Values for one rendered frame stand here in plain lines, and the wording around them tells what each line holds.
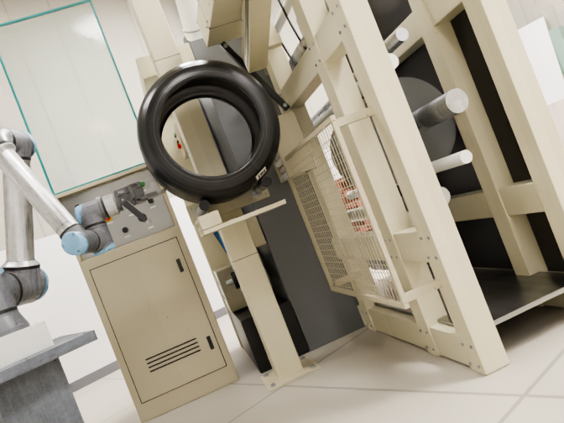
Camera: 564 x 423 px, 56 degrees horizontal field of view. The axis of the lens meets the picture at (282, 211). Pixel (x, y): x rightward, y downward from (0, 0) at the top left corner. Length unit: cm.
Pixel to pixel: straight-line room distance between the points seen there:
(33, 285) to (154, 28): 131
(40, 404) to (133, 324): 81
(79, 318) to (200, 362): 218
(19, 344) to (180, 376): 100
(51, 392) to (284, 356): 104
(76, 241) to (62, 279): 286
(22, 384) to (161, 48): 160
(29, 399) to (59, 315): 268
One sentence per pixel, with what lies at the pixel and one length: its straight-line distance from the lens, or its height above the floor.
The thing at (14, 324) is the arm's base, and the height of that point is 73.
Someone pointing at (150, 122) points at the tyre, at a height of 128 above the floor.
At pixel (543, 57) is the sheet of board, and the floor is 148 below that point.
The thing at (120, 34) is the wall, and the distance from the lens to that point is 600.
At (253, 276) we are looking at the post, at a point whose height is 52.
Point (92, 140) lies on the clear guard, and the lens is 305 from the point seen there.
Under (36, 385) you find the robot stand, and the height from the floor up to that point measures 49.
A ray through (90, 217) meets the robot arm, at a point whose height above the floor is 102.
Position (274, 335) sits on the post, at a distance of 264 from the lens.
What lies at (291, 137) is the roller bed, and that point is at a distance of 262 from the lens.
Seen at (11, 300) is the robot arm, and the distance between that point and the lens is 238.
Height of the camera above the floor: 76
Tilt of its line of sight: level
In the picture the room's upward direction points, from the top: 21 degrees counter-clockwise
